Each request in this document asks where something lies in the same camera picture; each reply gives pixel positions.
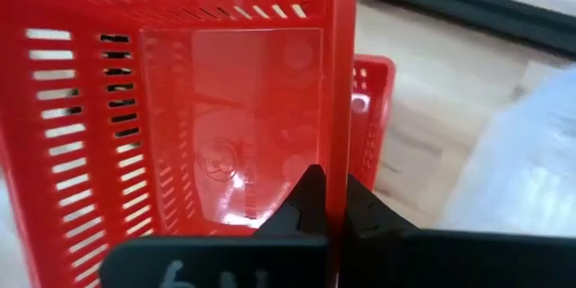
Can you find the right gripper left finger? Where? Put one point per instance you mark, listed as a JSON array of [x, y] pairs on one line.
[[247, 261]]

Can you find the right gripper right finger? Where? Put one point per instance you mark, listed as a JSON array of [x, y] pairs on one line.
[[427, 261]]

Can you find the red plastic slotted basket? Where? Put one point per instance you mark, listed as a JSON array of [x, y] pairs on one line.
[[373, 112], [180, 99]]

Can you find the clear plastic basket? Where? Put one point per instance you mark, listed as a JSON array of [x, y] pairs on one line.
[[526, 166]]

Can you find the black aluminium table frame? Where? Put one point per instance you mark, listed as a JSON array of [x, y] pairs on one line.
[[450, 13]]

